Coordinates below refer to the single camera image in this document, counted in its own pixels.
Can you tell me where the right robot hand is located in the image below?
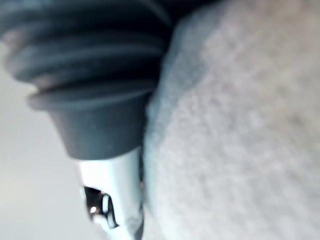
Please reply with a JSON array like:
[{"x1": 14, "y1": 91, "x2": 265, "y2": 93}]
[{"x1": 0, "y1": 0, "x2": 221, "y2": 240}]

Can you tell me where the grey fabric cushion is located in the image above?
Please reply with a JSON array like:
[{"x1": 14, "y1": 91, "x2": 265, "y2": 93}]
[{"x1": 142, "y1": 0, "x2": 320, "y2": 240}]

